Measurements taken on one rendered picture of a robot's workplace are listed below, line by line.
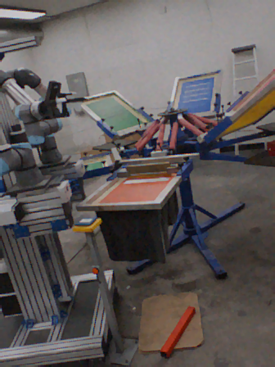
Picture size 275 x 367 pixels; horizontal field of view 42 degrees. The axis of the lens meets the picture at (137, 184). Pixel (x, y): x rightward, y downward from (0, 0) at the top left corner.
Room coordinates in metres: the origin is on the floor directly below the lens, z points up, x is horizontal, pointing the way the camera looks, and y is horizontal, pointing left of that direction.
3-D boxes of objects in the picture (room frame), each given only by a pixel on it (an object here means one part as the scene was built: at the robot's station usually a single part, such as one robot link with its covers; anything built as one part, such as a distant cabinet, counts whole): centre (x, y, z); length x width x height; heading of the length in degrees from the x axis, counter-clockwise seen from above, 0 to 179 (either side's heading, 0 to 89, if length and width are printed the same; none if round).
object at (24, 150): (1.97, 0.60, 1.42); 0.13 x 0.12 x 0.14; 149
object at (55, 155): (2.47, 0.55, 1.31); 0.15 x 0.15 x 0.10
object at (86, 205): (2.42, -0.01, 0.97); 0.79 x 0.58 x 0.04; 155
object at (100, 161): (3.30, 0.44, 1.05); 1.08 x 0.61 x 0.23; 95
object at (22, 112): (1.73, 0.43, 1.65); 0.11 x 0.08 x 0.09; 59
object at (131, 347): (1.96, 0.34, 0.48); 0.22 x 0.22 x 0.96; 65
